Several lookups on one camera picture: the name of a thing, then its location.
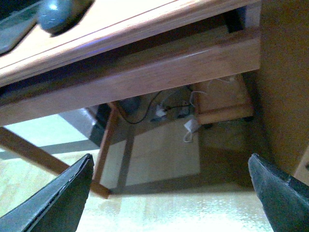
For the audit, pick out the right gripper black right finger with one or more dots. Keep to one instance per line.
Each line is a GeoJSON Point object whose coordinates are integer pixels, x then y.
{"type": "Point", "coordinates": [285, 199]}

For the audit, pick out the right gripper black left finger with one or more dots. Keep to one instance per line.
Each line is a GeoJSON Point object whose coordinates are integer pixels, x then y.
{"type": "Point", "coordinates": [58, 206]}

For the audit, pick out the wooden keyboard tray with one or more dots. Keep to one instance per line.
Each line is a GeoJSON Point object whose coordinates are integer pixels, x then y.
{"type": "Point", "coordinates": [105, 78]}

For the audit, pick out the dark computer mouse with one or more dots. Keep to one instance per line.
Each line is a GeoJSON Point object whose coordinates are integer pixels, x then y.
{"type": "Point", "coordinates": [55, 16]}

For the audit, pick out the small wooden wheeled stand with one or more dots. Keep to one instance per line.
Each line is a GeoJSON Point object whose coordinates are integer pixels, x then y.
{"type": "Point", "coordinates": [222, 99]}

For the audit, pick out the white power adapter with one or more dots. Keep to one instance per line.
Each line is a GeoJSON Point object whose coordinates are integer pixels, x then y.
{"type": "Point", "coordinates": [192, 126]}

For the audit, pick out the wooden desk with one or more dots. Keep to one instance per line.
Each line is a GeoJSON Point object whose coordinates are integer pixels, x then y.
{"type": "Point", "coordinates": [284, 54]}

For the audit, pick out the grey laptop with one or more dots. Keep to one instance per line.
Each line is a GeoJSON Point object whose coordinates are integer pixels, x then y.
{"type": "Point", "coordinates": [17, 18]}

